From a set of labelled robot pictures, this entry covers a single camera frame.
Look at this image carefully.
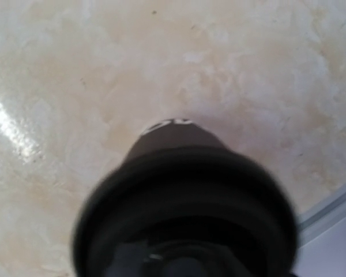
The black plastic cup lid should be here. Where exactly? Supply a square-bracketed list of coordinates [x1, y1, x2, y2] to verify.
[72, 147, 298, 276]

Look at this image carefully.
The aluminium front rail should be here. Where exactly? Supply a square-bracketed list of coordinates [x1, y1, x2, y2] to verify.
[299, 184, 346, 245]

